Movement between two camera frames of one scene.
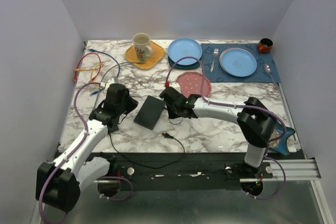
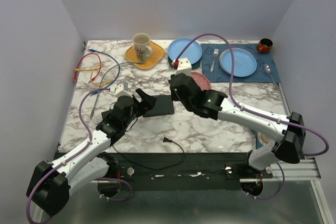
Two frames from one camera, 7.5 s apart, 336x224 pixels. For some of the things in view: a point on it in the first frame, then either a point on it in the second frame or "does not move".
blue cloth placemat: x=218 y=75 does not move
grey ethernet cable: x=104 y=77 does not move
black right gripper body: x=172 y=112 → x=188 y=106
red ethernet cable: x=75 y=77 does not move
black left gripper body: x=128 y=105 → x=139 y=108
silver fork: x=216 y=52 does not move
